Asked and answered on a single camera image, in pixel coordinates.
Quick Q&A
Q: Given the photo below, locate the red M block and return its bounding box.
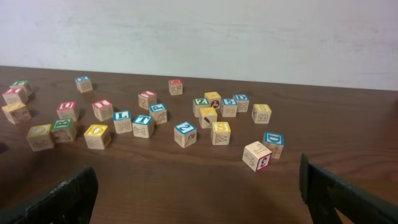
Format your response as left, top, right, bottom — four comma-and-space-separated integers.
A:
169, 79, 183, 95

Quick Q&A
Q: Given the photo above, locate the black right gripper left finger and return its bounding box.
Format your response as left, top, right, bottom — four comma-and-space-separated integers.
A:
1, 167, 98, 223

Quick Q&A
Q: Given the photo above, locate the green Z block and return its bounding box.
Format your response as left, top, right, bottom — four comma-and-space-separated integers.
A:
193, 98, 209, 118

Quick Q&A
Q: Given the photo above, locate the green B block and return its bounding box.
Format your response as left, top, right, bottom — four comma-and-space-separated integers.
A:
50, 118, 77, 143

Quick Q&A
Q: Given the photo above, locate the blue T block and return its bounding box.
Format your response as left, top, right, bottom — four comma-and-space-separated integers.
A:
132, 114, 154, 138

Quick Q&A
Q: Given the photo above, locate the red Y block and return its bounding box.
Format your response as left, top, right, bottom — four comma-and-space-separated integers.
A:
2, 88, 29, 105

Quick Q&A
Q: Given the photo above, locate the yellow B block right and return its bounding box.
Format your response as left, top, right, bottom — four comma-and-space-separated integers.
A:
252, 104, 272, 124

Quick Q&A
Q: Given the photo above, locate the yellow S block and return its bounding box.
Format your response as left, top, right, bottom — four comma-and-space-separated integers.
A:
211, 121, 231, 145

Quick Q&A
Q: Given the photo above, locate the green F block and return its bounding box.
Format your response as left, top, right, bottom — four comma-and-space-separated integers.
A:
9, 80, 34, 96

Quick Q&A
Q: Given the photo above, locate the blue 5 block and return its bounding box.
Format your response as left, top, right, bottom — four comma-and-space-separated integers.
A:
221, 98, 238, 118

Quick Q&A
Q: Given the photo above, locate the blue L block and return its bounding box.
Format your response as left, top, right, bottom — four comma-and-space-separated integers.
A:
113, 110, 132, 134

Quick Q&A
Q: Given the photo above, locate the blue X block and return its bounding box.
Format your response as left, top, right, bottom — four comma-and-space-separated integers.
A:
75, 76, 93, 93

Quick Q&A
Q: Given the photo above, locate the yellow picture block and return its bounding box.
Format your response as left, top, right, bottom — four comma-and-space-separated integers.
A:
205, 91, 221, 110

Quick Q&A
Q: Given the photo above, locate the blue P block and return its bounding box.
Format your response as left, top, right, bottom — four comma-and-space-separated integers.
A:
149, 103, 167, 124

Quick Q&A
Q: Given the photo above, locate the red i block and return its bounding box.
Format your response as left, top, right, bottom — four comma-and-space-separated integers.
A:
92, 100, 114, 121
138, 90, 157, 110

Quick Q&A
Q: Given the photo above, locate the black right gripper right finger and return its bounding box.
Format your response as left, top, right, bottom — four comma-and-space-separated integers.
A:
299, 153, 397, 224

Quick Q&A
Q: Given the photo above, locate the blue D block near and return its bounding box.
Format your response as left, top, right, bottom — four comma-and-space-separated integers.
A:
262, 132, 284, 159

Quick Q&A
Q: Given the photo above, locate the blue 2 block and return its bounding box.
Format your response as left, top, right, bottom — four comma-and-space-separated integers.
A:
174, 121, 197, 148

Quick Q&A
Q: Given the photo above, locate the blue d block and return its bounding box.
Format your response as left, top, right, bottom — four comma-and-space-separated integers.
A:
233, 94, 249, 113
262, 132, 284, 159

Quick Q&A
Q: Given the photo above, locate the blue D block far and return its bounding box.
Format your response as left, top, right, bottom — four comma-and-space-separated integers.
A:
233, 94, 249, 113

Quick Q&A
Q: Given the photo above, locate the red U block far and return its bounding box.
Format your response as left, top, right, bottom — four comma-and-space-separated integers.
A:
57, 101, 80, 121

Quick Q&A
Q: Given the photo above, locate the yellow O block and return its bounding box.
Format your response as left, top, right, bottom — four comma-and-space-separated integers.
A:
84, 124, 111, 150

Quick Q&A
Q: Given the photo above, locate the plain block red 3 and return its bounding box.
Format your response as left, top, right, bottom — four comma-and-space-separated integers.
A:
242, 141, 272, 172

